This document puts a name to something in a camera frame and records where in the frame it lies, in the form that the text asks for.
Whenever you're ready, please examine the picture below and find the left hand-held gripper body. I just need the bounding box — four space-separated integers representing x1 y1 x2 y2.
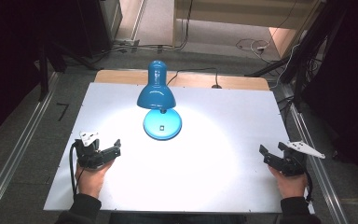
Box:
73 131 122 171

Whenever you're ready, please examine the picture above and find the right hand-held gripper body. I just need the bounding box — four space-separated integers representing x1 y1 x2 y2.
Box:
262 141 326 177

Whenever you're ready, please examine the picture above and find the blue desk lamp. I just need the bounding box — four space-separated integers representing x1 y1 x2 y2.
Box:
136 60 183 142

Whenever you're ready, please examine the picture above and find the person's right hand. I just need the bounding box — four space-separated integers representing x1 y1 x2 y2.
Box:
267 164 309 200

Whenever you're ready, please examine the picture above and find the person's left hand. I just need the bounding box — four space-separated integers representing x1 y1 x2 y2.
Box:
75 158 117 200

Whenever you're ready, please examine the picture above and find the white board sheet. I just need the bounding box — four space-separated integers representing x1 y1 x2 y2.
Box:
43 81 316 215

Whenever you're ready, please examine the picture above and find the black metal stand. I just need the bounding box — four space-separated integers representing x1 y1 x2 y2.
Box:
36 38 102 103

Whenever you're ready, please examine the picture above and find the person's dark clothing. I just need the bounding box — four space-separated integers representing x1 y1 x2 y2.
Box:
108 212 250 224

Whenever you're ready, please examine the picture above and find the black tripod stand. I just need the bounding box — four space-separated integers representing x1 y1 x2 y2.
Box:
244 0 348 111

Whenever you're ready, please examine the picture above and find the black cabinet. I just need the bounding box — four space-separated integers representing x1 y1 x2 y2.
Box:
76 0 123 59

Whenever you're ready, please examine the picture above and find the light wooden furniture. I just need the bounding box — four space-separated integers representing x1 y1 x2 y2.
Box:
171 0 325 60

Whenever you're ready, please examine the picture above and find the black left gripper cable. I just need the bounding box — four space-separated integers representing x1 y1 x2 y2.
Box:
68 143 85 201

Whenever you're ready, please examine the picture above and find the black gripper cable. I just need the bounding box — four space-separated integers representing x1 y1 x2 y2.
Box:
303 170 314 203
68 143 85 201

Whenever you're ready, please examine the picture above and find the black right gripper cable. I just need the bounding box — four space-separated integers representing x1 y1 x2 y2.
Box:
303 170 314 203

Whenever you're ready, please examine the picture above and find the aluminium floor rail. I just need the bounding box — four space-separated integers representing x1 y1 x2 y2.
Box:
280 83 351 224
0 72 61 220

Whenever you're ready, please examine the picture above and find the black floor cable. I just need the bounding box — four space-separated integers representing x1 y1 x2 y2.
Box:
89 0 195 64

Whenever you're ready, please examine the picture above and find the white floor cable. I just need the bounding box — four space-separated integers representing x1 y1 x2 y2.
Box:
235 36 273 56

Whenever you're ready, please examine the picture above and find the black lamp cable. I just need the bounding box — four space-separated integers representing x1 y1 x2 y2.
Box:
166 67 223 90

